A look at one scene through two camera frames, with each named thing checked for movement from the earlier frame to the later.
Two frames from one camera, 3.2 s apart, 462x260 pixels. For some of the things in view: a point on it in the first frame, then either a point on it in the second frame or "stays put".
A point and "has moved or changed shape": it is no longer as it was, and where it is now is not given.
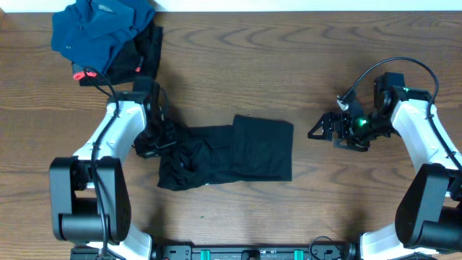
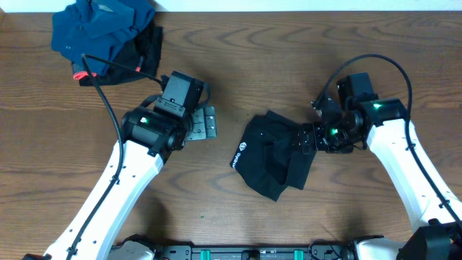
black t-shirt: x=251 y=149 has moved or changed shape
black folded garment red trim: x=138 y=56 stays put
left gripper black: x=170 y=139 → x=202 y=131
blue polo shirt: x=91 y=33 stays put
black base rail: x=291 y=252 stays put
